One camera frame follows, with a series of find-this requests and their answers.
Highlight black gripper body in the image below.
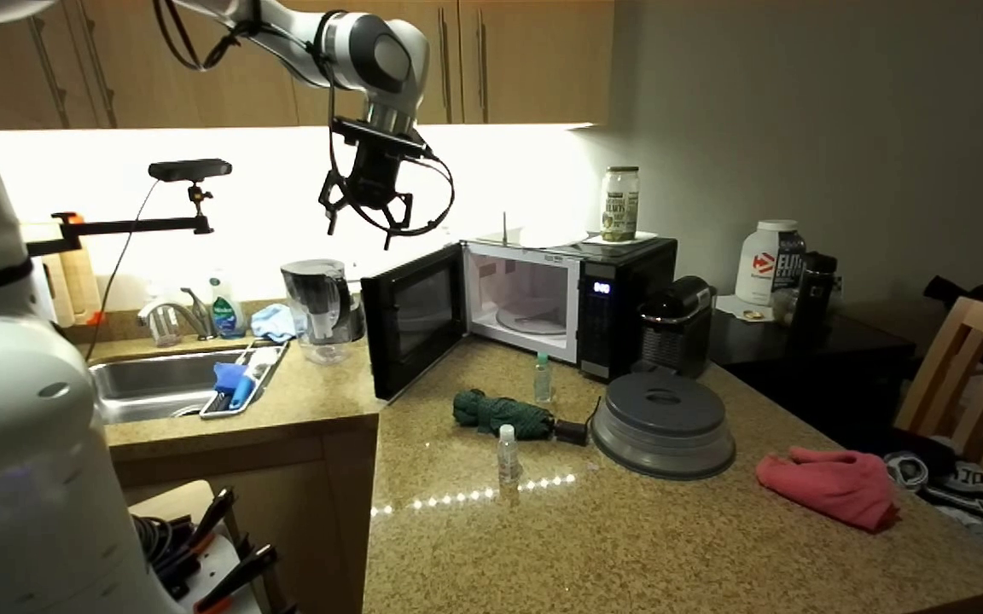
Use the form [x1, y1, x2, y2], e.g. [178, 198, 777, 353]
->
[317, 119, 434, 222]

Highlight black microwave oven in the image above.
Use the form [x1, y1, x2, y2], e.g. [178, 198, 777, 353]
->
[362, 238, 677, 398]

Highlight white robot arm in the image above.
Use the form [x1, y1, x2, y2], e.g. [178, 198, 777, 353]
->
[0, 0, 430, 614]

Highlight glass jar on microwave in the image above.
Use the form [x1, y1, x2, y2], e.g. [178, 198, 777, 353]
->
[599, 168, 638, 242]

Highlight grey collapsible microwave cover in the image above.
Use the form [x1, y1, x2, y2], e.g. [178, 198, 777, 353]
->
[590, 373, 738, 480]

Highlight water filter pitcher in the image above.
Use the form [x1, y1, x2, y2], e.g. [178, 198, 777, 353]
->
[279, 261, 358, 362]

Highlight dish soap bottle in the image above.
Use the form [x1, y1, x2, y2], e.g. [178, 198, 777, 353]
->
[208, 277, 241, 338]

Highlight blue sponge tray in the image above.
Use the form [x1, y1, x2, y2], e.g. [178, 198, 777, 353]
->
[199, 344, 283, 420]

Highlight small green bottle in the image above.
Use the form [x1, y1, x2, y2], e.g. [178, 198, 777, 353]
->
[533, 353, 555, 405]

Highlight steel kitchen sink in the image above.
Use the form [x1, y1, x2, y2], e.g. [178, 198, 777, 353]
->
[91, 347, 239, 422]

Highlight small clear bottle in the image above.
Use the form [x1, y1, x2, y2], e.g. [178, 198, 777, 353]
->
[499, 422, 523, 480]

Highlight black coffee maker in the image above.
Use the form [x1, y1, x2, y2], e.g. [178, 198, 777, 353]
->
[638, 277, 713, 380]

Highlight white plastic jug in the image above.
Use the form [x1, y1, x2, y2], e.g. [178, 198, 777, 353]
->
[733, 218, 801, 303]

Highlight black dark bottle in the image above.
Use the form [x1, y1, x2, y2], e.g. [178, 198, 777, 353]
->
[794, 253, 837, 329]

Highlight pink cloth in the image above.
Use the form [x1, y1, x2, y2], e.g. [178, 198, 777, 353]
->
[754, 446, 897, 533]

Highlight black camera on stand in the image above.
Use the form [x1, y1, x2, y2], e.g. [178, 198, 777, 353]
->
[148, 156, 231, 237]

